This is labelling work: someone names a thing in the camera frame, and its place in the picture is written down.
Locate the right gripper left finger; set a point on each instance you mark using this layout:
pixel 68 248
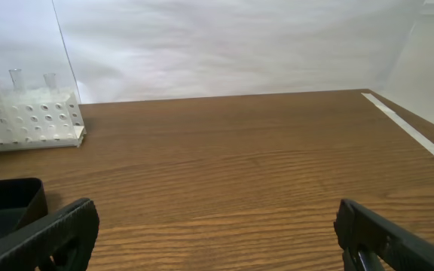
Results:
pixel 57 233

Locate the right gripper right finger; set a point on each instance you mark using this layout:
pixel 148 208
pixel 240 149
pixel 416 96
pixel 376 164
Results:
pixel 386 241

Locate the black tray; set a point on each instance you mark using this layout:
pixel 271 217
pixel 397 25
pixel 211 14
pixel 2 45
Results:
pixel 2 207

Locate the white test tube rack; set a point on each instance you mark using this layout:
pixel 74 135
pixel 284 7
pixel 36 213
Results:
pixel 28 120

